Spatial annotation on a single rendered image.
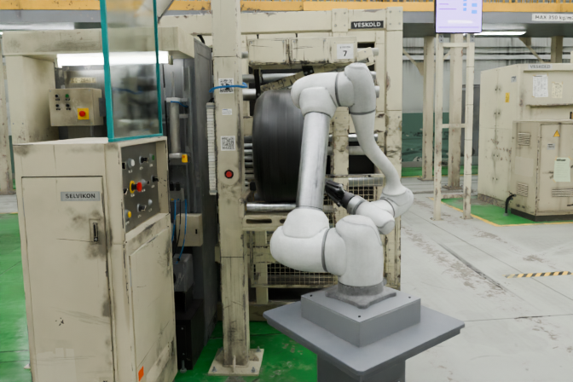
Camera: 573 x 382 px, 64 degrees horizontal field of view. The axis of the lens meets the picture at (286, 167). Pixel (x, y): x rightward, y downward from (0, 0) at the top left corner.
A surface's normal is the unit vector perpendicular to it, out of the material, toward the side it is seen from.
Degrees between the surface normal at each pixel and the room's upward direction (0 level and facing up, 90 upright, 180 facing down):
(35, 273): 90
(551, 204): 90
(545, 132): 90
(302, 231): 63
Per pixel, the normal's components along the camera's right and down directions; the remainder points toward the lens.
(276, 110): -0.06, -0.55
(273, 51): -0.06, 0.11
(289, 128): -0.07, -0.25
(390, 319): 0.59, 0.07
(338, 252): -0.44, 0.00
